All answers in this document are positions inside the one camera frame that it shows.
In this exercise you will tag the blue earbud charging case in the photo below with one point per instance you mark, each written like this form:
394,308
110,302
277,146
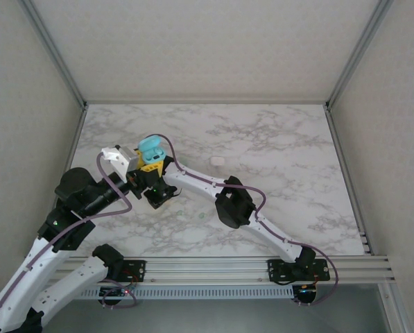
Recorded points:
151,144

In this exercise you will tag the white earbud charging case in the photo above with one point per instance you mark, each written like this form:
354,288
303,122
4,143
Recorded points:
216,161

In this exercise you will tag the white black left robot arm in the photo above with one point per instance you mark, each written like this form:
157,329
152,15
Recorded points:
75,281

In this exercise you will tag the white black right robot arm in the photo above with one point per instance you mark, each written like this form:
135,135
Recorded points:
196,178

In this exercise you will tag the black left controller board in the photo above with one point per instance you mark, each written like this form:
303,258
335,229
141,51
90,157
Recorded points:
113,294

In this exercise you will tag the black controller board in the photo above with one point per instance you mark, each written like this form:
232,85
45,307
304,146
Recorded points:
113,294
309,296

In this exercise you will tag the black right controller board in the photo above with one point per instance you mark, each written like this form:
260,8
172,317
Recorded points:
309,296

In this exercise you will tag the aluminium table side rail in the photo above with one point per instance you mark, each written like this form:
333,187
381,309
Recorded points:
346,173
75,138

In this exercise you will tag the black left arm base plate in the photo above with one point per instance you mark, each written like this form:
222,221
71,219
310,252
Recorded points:
134,265

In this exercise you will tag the aluminium frame crossbar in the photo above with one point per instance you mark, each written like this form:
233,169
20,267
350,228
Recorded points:
206,102

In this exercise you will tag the aluminium mounting rail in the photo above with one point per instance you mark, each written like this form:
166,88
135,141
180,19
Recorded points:
206,268

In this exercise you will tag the aluminium frame post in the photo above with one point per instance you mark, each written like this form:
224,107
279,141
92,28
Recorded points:
357,52
55,52

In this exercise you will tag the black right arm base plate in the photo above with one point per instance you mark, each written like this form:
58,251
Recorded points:
277,268

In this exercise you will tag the aluminium frame leg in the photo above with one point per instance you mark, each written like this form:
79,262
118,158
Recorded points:
397,315

